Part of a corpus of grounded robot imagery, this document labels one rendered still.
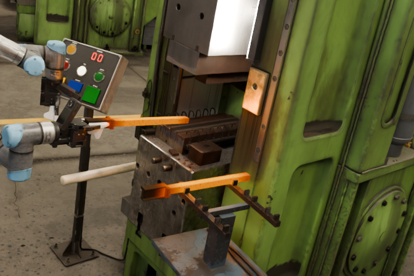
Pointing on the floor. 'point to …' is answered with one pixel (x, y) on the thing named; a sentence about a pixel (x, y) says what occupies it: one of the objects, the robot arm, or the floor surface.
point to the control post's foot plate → (62, 250)
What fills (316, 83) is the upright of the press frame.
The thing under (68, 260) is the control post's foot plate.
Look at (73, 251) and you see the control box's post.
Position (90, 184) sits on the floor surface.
